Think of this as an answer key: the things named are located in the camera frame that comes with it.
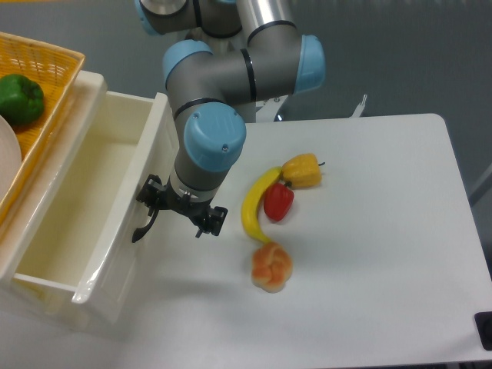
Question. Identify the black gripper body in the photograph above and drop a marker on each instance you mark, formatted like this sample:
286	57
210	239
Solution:
186	205

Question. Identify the white plate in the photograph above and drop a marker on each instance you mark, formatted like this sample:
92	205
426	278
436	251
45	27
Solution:
10	156

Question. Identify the green bell pepper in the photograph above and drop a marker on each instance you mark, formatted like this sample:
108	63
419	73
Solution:
22	100

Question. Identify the black top drawer handle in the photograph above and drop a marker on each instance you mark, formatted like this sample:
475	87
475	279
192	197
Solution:
139	233

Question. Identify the yellow bell pepper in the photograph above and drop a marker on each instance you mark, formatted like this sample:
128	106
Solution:
302	171

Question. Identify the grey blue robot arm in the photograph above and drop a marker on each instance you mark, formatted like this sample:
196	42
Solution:
205	88

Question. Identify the red bell pepper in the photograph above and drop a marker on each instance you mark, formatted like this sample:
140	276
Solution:
278	200

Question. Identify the orange knotted bread roll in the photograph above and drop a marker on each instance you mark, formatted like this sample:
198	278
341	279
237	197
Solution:
271	267

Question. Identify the yellow woven basket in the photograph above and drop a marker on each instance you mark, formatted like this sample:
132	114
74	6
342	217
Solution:
54	70

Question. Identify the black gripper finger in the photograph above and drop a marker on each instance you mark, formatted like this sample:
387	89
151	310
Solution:
210	221
153	195

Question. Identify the black corner object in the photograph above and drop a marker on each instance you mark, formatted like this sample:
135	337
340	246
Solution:
483	321

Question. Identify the yellow banana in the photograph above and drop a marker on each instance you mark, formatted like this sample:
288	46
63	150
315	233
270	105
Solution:
252	201

